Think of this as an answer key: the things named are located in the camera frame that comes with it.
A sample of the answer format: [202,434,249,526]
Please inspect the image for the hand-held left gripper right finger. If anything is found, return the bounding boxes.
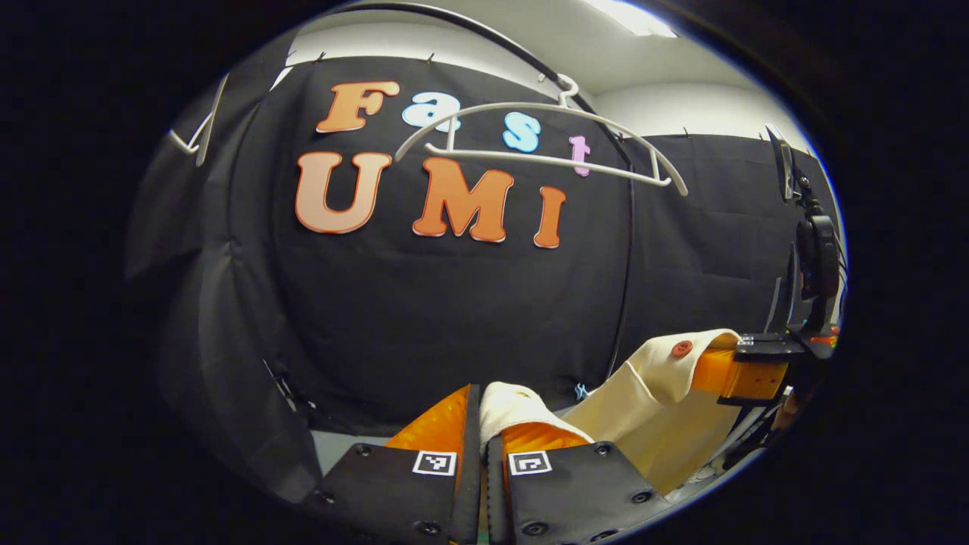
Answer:
[484,421,672,545]

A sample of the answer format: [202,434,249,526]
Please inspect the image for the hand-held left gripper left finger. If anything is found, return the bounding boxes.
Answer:
[301,383,483,545]

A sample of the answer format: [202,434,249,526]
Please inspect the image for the cream jacket with red buttons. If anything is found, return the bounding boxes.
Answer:
[479,328,746,497]

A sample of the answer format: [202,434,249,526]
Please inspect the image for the black clothes rack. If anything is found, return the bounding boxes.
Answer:
[333,0,641,383]

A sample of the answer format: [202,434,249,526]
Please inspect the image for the white plastic hanger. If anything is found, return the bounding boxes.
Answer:
[167,72,230,168]
[394,73,690,198]

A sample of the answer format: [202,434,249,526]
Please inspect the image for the black backdrop cloth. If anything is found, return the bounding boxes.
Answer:
[125,53,841,502]

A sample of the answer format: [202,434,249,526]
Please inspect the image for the ceiling light panel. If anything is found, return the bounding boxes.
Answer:
[581,0,680,39]

